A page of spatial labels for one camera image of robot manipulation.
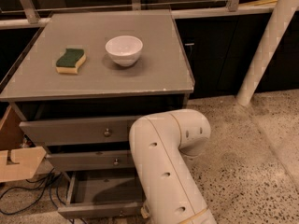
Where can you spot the white diagonal pole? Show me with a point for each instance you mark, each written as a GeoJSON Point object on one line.
{"type": "Point", "coordinates": [275, 29]}

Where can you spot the green yellow sponge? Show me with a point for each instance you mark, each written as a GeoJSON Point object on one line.
{"type": "Point", "coordinates": [71, 61]}

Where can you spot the grey middle drawer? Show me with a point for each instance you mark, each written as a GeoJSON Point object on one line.
{"type": "Point", "coordinates": [99, 160]}

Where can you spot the grey wooden drawer cabinet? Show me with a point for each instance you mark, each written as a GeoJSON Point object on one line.
{"type": "Point", "coordinates": [160, 80]}

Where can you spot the grey drawer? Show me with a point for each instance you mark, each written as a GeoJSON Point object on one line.
{"type": "Point", "coordinates": [99, 160]}
{"type": "Point", "coordinates": [55, 132]}
{"type": "Point", "coordinates": [103, 193]}

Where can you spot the grey top drawer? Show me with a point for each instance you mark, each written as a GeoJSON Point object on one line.
{"type": "Point", "coordinates": [55, 132]}

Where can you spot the brown cardboard box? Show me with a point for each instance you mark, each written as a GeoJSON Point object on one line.
{"type": "Point", "coordinates": [16, 163]}

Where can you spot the grey bottom drawer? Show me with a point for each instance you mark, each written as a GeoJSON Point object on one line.
{"type": "Point", "coordinates": [103, 193]}

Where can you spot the metal railing frame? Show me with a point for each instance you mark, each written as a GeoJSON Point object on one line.
{"type": "Point", "coordinates": [16, 14]}

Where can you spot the white ceramic bowl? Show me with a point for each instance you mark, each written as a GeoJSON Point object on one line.
{"type": "Point", "coordinates": [124, 50]}

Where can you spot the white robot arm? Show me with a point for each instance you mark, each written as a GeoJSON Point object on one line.
{"type": "Point", "coordinates": [158, 144]}

